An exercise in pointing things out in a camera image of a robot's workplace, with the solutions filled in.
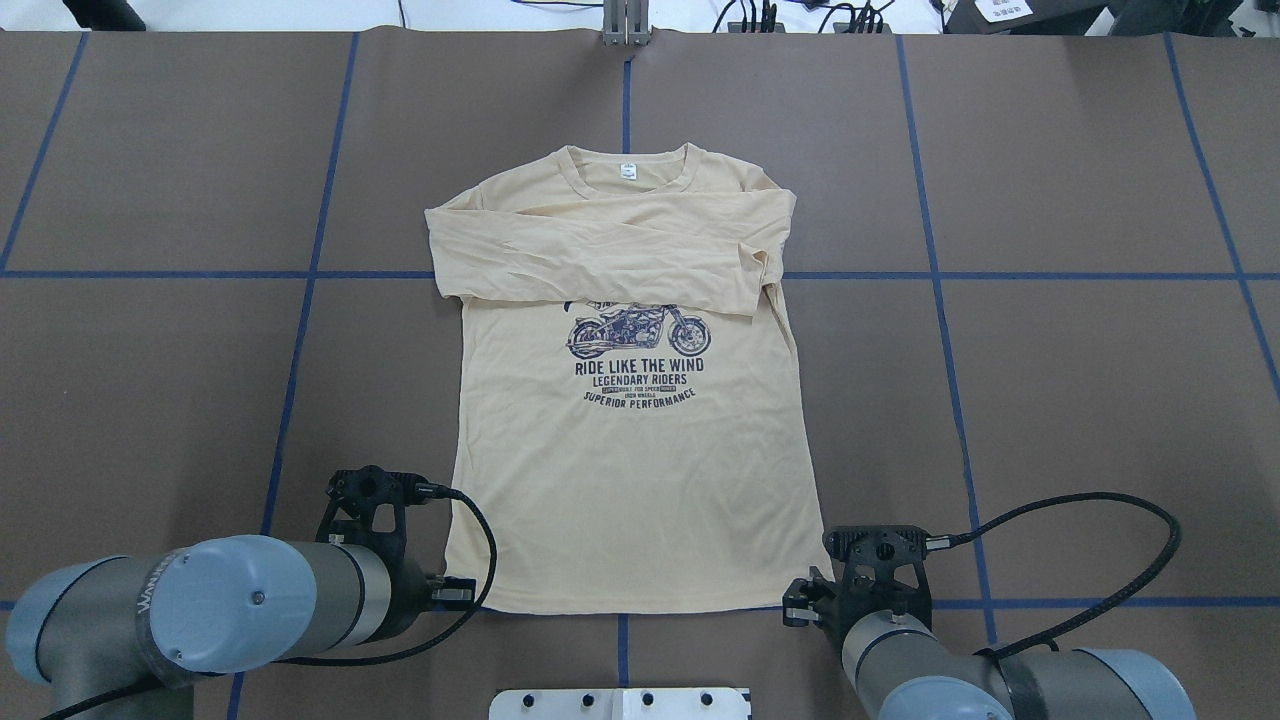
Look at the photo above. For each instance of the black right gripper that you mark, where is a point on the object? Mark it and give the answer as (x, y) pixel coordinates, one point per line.
(812, 604)

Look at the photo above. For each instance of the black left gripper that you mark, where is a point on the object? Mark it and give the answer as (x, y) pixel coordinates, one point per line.
(412, 600)

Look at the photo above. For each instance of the beige long-sleeve printed shirt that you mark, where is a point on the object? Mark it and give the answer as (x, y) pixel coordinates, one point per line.
(631, 415)

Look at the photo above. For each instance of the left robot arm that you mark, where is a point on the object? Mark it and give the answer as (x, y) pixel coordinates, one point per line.
(130, 637)

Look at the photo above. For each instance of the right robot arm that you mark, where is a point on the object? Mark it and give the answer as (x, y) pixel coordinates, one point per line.
(899, 669)

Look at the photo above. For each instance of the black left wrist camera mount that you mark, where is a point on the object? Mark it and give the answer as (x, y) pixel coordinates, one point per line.
(366, 508)

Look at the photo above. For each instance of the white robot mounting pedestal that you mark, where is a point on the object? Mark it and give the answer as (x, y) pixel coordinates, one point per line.
(623, 703)

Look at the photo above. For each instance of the aluminium frame post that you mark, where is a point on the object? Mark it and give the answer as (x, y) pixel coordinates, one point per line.
(626, 23)

